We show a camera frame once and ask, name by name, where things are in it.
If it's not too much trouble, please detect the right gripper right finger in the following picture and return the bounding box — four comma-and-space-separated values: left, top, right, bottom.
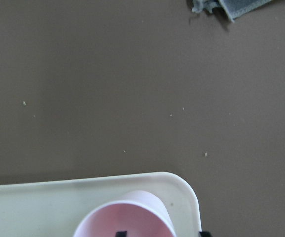
199, 231, 211, 237

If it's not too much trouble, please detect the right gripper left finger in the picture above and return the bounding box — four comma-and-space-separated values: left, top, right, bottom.
115, 231, 127, 237

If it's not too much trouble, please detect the pink cup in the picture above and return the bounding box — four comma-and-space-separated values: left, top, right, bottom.
73, 190, 177, 237

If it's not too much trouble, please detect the cream plastic tray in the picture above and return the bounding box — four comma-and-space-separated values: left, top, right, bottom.
0, 172, 202, 237

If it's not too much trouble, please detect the grey folded cloth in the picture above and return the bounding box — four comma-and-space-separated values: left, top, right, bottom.
191, 0, 271, 22

